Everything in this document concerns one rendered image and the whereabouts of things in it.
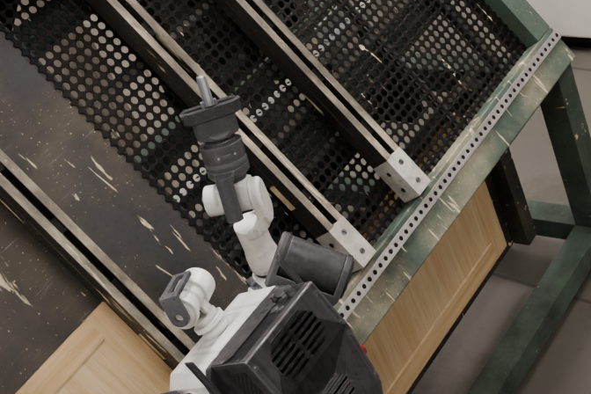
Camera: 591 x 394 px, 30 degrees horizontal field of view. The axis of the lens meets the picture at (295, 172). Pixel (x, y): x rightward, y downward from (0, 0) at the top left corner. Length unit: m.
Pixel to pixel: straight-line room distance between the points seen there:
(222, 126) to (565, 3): 2.83
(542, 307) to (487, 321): 0.33
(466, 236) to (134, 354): 1.35
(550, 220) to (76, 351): 1.92
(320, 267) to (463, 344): 1.71
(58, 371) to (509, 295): 1.91
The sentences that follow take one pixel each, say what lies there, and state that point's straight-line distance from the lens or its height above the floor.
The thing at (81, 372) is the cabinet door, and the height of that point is 1.18.
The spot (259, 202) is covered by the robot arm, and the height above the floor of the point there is 1.38.
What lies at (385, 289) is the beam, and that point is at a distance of 2.75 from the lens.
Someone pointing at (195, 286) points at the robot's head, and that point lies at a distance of 2.02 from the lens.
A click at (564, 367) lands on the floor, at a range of 3.59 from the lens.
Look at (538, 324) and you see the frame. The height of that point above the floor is 0.18.
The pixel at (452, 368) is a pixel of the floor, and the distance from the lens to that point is 3.70.
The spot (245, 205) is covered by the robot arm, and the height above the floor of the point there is 1.39.
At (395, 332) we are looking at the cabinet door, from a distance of 3.22.
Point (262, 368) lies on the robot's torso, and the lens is 1.85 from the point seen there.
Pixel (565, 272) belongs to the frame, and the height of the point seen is 0.18.
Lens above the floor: 2.59
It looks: 32 degrees down
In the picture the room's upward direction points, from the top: 25 degrees counter-clockwise
